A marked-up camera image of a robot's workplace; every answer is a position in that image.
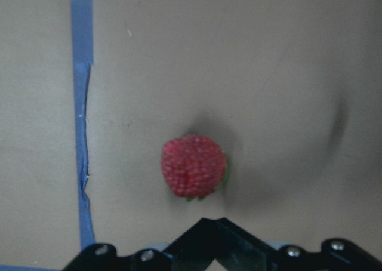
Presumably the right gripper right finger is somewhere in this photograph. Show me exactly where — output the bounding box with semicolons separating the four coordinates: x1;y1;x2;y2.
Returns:
216;218;381;270

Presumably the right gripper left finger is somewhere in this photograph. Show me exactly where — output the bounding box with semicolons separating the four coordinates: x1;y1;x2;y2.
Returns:
63;218;218;271

